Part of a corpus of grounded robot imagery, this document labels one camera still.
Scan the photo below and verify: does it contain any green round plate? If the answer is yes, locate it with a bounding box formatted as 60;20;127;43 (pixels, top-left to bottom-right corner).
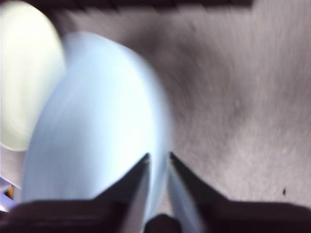
0;0;66;151

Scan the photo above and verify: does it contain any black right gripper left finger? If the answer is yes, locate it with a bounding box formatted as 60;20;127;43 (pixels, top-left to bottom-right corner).
0;152;151;233

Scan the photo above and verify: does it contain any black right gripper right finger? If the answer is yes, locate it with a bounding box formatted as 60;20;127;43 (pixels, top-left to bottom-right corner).
169;152;311;233

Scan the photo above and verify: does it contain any blue round plate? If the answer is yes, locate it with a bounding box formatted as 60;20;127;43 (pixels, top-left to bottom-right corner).
21;31;174;233

